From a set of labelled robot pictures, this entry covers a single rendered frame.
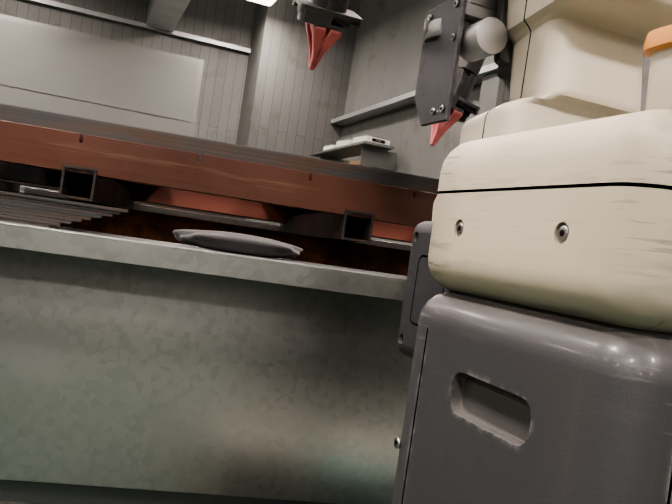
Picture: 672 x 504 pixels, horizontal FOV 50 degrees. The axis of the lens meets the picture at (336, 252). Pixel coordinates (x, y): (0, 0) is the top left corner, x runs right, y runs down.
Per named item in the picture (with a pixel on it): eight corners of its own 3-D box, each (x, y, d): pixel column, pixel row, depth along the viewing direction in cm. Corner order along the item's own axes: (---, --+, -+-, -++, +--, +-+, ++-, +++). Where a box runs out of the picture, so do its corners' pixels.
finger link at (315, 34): (293, 60, 117) (308, 2, 113) (333, 69, 120) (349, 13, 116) (301, 71, 112) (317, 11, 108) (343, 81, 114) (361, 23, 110)
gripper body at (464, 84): (420, 98, 142) (435, 64, 142) (464, 120, 144) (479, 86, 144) (431, 93, 136) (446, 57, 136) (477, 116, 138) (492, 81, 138)
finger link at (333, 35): (278, 56, 117) (294, -2, 113) (320, 66, 119) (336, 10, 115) (286, 68, 111) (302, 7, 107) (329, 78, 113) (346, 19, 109)
